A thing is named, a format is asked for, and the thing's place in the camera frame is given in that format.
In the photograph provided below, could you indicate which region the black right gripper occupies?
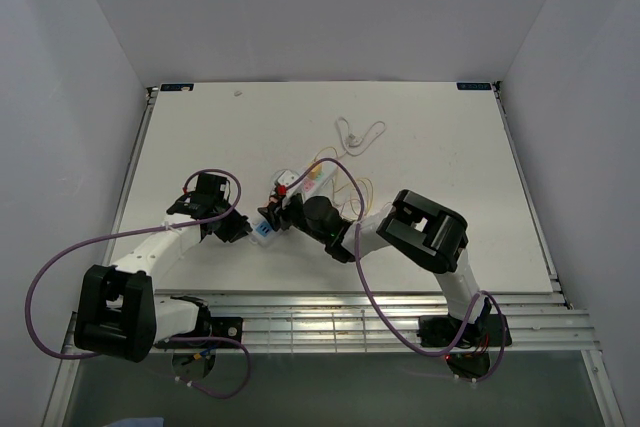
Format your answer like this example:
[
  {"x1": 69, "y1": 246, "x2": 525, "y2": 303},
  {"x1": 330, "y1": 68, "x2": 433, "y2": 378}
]
[{"x1": 259, "y1": 193, "x2": 328, "y2": 245}]

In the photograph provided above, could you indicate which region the white colourful power strip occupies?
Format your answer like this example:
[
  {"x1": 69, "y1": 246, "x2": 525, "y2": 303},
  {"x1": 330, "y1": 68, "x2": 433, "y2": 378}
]
[{"x1": 249, "y1": 162, "x2": 338, "y2": 247}]

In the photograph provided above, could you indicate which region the yellow charger plug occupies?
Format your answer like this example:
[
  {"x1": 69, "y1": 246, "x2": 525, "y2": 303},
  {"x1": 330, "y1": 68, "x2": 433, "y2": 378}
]
[{"x1": 308, "y1": 163, "x2": 323, "y2": 179}]

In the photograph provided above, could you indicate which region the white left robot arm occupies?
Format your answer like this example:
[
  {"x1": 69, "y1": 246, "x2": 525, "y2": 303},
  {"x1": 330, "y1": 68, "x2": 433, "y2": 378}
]
[{"x1": 73, "y1": 169, "x2": 251, "y2": 362}]

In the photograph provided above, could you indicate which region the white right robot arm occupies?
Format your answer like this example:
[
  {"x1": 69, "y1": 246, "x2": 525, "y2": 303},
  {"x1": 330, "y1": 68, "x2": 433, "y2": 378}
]
[{"x1": 257, "y1": 189, "x2": 493, "y2": 348}]

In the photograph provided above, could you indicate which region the blue label left corner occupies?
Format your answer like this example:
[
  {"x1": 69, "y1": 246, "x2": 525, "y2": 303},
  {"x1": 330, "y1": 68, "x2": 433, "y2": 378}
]
[{"x1": 160, "y1": 83, "x2": 194, "y2": 92}]

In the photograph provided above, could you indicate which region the blue label corner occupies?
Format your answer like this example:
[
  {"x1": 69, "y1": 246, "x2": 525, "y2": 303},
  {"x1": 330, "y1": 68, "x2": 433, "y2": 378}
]
[
  {"x1": 456, "y1": 82, "x2": 492, "y2": 91},
  {"x1": 160, "y1": 83, "x2": 194, "y2": 92}
]

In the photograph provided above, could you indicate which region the blue label right corner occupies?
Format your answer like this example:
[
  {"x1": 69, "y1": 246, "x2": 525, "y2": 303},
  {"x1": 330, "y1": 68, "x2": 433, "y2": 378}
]
[{"x1": 456, "y1": 82, "x2": 492, "y2": 91}]

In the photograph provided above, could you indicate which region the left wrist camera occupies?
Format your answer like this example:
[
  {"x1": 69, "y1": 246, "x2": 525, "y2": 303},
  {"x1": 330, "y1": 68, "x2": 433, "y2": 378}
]
[{"x1": 184, "y1": 180, "x2": 230, "y2": 198}]

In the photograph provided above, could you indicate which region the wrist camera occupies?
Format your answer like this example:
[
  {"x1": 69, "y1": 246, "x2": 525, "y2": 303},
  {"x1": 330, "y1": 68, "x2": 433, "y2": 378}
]
[
  {"x1": 274, "y1": 169, "x2": 300, "y2": 199},
  {"x1": 184, "y1": 180, "x2": 230, "y2": 198}
]

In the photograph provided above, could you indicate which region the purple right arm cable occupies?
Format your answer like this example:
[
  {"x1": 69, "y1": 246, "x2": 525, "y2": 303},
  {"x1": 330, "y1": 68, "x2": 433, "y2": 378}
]
[{"x1": 279, "y1": 157, "x2": 507, "y2": 381}]

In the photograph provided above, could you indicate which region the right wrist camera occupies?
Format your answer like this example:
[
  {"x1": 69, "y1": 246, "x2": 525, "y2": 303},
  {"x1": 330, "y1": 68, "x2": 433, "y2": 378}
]
[{"x1": 274, "y1": 169, "x2": 300, "y2": 199}]

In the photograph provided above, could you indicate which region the white power strip cord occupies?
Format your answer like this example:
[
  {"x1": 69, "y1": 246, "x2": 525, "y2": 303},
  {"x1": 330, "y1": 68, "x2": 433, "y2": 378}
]
[{"x1": 331, "y1": 116, "x2": 388, "y2": 164}]

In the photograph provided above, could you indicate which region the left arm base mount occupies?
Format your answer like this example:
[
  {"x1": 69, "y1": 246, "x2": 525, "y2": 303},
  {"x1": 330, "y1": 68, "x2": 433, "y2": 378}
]
[{"x1": 203, "y1": 316, "x2": 244, "y2": 342}]

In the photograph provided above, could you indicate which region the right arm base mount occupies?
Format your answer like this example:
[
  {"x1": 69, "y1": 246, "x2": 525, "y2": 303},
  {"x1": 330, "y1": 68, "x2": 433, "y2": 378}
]
[{"x1": 417, "y1": 311, "x2": 516, "y2": 350}]

